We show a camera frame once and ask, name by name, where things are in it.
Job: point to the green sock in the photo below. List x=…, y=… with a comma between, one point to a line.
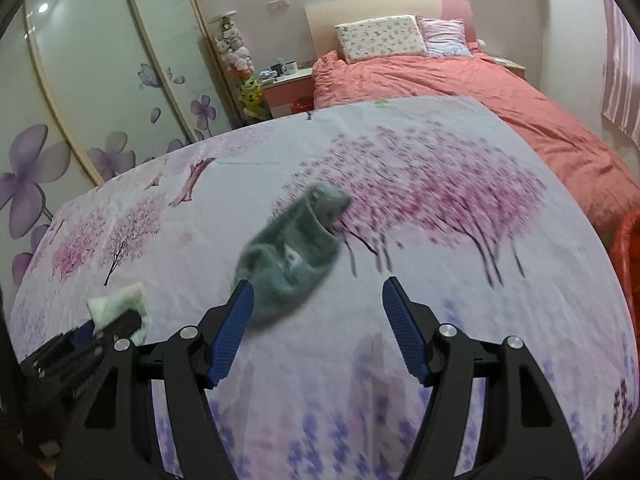
x=290, y=250

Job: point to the wall socket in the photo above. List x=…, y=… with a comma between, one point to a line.
x=278, y=4

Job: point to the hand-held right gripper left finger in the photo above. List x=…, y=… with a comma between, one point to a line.
x=230, y=335

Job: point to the white mug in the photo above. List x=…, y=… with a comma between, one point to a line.
x=291, y=67

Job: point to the floral sliding door wardrobe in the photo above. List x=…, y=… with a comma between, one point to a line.
x=90, y=85

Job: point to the pink striped pillow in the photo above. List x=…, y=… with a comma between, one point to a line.
x=447, y=37

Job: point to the yellow green plush toy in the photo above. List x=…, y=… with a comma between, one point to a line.
x=252, y=95

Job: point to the light green cloth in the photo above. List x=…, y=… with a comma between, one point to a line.
x=117, y=300

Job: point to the floral tablecloth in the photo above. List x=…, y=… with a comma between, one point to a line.
x=450, y=285

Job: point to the stack of plush toys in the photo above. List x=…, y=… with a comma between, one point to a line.
x=235, y=50

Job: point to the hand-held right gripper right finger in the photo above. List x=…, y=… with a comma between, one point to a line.
x=402, y=330

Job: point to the beige nightstand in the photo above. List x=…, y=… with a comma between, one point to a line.
x=510, y=66

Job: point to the cream and pink headboard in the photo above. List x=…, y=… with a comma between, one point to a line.
x=325, y=25

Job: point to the pink striped curtain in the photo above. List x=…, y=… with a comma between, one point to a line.
x=622, y=75

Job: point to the pink duvet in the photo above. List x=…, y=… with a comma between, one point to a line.
x=500, y=100

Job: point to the red waste basket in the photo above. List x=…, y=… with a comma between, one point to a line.
x=629, y=260

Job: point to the white floral pillow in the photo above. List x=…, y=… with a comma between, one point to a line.
x=380, y=37

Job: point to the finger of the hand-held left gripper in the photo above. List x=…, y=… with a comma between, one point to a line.
x=120, y=325

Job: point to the dark mug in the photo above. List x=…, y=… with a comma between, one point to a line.
x=277, y=69

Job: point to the pink nightstand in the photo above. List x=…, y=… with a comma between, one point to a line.
x=285, y=92

